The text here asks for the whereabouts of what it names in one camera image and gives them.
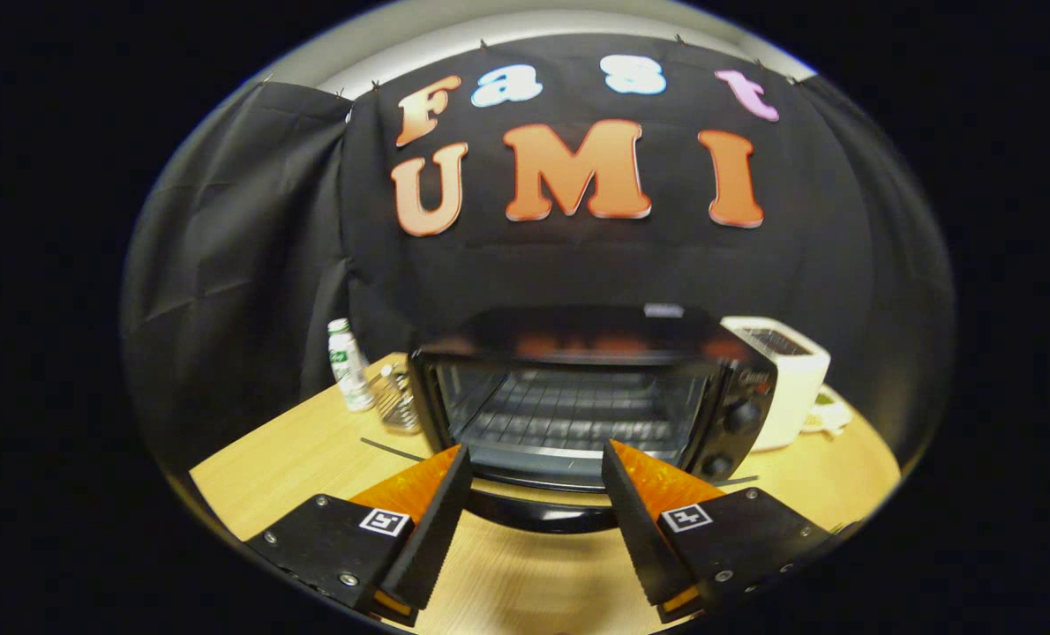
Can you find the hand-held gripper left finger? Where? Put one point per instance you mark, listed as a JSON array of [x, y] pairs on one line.
[[432, 538]]

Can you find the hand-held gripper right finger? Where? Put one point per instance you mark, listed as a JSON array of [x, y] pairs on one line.
[[640, 529]]

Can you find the black toaster oven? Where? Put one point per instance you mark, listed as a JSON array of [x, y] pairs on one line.
[[596, 331]]

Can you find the white pop-up toaster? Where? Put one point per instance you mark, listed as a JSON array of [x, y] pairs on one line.
[[794, 397]]

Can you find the clear glass jar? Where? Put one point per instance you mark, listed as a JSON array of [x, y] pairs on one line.
[[397, 406]]

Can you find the white plastic bottle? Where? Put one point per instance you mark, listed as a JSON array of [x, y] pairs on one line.
[[347, 366]]

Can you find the small white dish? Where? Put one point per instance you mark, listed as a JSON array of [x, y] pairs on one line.
[[829, 414]]

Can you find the black backdrop cloth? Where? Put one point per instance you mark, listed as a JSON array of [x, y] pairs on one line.
[[269, 220]]

